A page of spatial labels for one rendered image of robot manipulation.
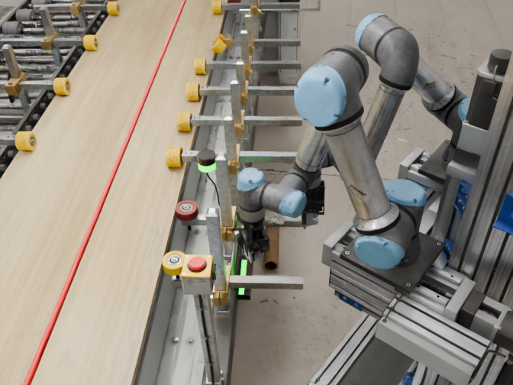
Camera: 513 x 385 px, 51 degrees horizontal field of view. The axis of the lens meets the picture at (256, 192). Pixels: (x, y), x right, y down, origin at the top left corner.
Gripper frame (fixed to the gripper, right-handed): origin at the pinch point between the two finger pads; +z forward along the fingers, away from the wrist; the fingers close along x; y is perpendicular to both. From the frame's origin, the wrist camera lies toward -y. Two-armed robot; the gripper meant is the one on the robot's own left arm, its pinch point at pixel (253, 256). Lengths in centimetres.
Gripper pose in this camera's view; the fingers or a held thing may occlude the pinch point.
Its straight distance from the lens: 171.9
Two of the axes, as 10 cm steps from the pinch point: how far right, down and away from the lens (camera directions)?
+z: 0.3, 7.6, 6.5
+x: 9.6, -2.1, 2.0
